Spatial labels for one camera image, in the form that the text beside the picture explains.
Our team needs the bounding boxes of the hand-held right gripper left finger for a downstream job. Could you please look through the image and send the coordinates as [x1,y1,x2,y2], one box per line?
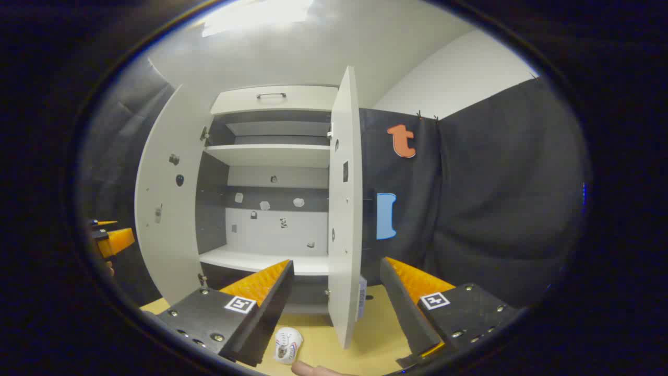
[155,260,294,368]

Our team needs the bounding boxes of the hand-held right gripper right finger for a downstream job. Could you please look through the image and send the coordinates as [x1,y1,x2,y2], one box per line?
[379,256,520,369]

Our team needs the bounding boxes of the white shoe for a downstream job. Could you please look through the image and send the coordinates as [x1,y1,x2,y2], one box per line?
[274,327,304,365]

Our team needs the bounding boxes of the white cabinet door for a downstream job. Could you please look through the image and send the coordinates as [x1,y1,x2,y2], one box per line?
[134,84,216,307]
[327,65,364,349]

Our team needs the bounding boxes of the white shoe cabinet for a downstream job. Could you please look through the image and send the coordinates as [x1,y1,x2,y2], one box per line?
[196,85,340,315]

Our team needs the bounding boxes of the white cabinet drawer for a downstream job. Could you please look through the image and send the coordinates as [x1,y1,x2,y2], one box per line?
[210,85,339,115]

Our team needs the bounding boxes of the ceiling light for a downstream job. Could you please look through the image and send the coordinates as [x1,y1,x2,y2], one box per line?
[201,0,316,37]

